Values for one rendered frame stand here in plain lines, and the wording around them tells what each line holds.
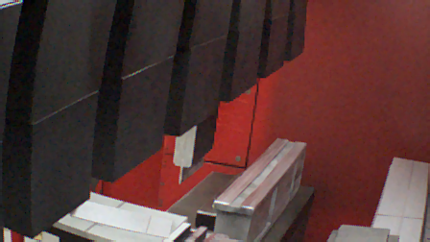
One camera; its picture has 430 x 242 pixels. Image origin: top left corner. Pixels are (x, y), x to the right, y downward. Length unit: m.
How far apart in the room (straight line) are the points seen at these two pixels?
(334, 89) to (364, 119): 0.09
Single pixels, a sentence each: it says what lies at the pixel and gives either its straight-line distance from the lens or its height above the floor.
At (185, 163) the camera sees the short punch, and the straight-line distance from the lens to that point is 1.21.
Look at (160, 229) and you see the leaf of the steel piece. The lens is 1.30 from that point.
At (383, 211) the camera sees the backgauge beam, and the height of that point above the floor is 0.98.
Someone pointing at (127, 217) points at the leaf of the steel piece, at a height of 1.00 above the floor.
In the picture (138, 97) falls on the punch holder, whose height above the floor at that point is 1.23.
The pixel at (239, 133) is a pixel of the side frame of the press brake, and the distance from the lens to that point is 2.13.
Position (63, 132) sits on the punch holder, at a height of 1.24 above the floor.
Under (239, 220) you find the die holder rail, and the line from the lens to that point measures 1.60.
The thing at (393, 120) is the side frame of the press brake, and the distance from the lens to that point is 2.08.
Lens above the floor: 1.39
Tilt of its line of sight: 11 degrees down
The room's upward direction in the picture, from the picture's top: 8 degrees clockwise
